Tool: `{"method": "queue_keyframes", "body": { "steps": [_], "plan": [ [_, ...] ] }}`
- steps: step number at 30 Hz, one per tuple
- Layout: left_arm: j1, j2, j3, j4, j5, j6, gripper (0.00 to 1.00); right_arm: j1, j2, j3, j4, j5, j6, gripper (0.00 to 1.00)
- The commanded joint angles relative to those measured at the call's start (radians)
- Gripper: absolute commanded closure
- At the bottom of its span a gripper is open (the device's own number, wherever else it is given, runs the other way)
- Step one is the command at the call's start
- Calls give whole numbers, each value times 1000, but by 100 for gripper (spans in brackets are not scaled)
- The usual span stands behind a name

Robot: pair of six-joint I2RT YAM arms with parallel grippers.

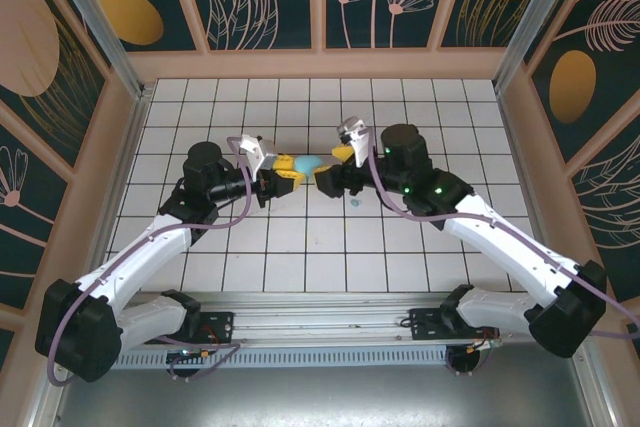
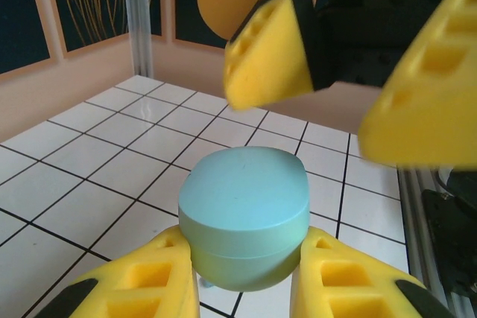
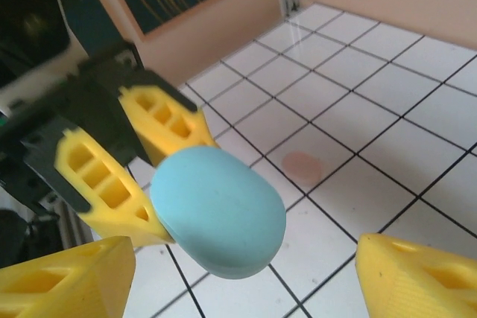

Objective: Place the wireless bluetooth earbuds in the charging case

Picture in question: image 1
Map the red yellow wire bundle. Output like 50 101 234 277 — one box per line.
462 329 504 354

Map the perforated metal cable tray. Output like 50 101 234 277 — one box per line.
108 346 451 369

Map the blue earbud charging case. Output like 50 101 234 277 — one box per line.
293 154 324 181

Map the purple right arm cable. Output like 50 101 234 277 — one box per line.
364 127 640 339

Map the aluminium side rail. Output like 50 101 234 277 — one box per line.
99 89 152 273
493 84 571 298

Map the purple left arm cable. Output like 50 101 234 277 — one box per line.
47 135 254 387

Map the aluminium frame post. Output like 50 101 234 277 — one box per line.
493 0 587 88
41 0 149 101

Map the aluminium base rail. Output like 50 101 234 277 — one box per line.
139 290 506 348

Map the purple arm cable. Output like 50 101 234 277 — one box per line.
364 127 640 339
47 135 254 387

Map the small circuit board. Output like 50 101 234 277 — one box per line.
167 348 214 364

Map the grey metal base plate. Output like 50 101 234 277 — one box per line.
49 364 596 427

